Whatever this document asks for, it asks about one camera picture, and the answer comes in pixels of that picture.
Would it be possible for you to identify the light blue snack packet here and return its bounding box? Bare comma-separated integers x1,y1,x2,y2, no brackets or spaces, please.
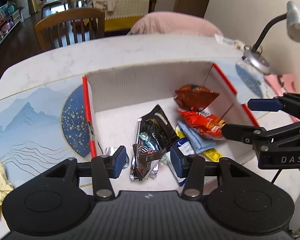
177,121,217,154

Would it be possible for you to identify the brown m&m candy bag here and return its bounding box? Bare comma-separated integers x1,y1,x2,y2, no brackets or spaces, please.
130,144,166,181

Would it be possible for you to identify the yellow snack packet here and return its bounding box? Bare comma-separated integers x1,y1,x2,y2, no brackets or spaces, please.
175,121,223,162

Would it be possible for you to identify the black gold snack packet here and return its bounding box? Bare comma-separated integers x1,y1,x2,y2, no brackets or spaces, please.
140,105,179,152

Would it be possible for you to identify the red chinese snack packet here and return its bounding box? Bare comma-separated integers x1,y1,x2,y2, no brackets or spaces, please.
178,109,226,140

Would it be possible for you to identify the red cardboard box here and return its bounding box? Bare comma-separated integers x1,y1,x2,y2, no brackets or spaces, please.
82,61,261,181

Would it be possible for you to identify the dark red foil snack bag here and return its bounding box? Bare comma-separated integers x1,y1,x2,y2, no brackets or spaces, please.
174,85,219,111

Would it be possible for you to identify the cream yellow pastry packet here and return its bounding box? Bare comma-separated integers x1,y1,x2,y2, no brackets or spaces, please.
0,161,14,201

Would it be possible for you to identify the white blue milk candy packet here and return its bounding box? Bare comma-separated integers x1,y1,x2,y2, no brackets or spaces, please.
165,137,194,187

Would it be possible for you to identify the silver foil candy bar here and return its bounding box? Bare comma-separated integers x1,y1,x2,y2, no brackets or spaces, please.
135,118,157,151

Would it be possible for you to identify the small paper packet on table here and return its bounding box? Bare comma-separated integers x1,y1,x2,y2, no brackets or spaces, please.
214,34,245,51

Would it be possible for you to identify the silver desk lamp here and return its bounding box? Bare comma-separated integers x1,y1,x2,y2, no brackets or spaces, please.
242,1,300,75

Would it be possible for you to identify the blue mountain table runner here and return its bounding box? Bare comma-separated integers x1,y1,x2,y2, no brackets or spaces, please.
0,61,273,181

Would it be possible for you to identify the pink cushion on chair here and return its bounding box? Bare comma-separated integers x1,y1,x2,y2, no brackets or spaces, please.
129,11,223,37

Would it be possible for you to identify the wooden dining chair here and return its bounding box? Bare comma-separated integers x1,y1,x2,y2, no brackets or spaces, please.
33,7,105,52

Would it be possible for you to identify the sofa with white cover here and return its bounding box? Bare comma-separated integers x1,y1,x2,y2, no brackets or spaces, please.
88,0,157,32

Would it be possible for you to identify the long tv console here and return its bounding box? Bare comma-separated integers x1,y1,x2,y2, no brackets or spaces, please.
0,4,23,45

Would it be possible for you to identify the black cable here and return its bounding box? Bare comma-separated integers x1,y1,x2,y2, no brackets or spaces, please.
270,168,283,184

